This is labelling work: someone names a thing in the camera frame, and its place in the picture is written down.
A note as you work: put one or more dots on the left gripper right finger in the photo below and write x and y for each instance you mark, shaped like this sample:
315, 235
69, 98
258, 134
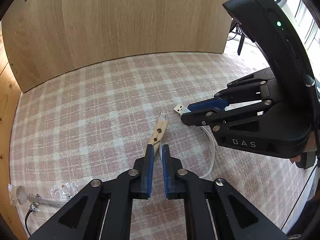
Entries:
214, 209

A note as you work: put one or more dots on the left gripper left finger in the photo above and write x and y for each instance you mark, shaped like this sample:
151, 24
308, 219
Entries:
102, 209

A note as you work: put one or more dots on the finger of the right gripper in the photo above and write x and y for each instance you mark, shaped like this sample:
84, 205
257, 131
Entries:
248, 122
262, 91

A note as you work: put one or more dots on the plastic metal spoon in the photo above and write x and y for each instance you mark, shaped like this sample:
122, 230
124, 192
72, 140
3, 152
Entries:
53, 196

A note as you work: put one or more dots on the wooden clothespin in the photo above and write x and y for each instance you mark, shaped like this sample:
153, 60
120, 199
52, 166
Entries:
158, 132

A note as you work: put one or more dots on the person's right hand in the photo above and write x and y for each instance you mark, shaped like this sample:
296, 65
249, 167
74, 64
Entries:
310, 147

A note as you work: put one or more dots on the pine wood side panel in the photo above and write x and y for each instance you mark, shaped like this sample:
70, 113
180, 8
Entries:
10, 95

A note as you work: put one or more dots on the wooden backboard panel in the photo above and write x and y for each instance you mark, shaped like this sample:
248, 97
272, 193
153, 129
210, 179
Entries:
46, 38

